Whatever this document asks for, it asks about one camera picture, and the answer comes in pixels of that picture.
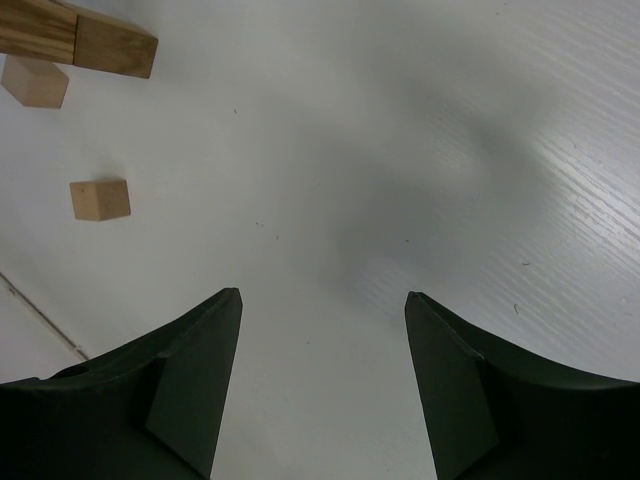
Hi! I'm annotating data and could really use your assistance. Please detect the long dark wood block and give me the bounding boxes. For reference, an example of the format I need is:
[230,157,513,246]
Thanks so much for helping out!
[64,3,158,79]

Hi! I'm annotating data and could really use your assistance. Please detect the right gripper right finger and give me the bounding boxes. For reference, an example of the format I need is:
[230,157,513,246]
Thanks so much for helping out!
[405,292,639,479]

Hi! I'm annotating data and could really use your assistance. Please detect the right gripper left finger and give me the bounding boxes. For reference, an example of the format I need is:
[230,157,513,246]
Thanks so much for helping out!
[1,288,243,479]

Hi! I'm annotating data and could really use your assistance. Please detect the light wood cube with letter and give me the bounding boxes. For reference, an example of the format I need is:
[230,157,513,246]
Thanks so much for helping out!
[1,55,69,109]

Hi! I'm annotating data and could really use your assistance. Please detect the light wood cube right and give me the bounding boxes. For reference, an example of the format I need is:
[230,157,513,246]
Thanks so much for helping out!
[69,179,131,222]

